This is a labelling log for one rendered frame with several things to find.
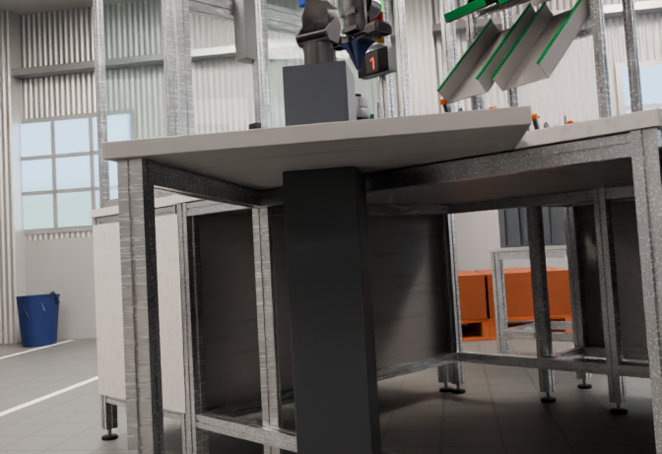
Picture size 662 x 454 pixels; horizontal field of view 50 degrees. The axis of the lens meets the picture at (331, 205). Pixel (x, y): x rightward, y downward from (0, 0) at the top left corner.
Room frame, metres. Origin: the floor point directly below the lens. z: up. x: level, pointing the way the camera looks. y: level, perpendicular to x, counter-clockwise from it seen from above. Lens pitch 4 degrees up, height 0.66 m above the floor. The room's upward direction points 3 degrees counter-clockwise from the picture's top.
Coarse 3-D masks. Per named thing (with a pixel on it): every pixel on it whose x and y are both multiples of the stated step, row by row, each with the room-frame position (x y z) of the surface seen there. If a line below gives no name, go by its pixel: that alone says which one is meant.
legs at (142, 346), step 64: (128, 192) 1.19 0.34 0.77; (192, 192) 1.43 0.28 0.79; (256, 192) 1.90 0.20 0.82; (320, 192) 1.50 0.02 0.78; (128, 256) 1.19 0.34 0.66; (256, 256) 2.00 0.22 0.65; (320, 256) 1.50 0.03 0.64; (128, 320) 1.19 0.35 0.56; (320, 320) 1.50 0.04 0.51; (128, 384) 1.20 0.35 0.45; (320, 384) 1.50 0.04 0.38; (128, 448) 1.20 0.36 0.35; (320, 448) 1.50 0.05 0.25
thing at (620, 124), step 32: (544, 128) 1.31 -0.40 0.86; (576, 128) 1.26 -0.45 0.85; (608, 128) 1.22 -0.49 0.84; (640, 128) 1.18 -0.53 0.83; (448, 160) 1.47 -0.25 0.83; (384, 192) 2.26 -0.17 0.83; (416, 192) 2.33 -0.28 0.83; (448, 192) 2.42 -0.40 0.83; (480, 192) 2.51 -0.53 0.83; (512, 192) 2.60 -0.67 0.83; (544, 192) 2.71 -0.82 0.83
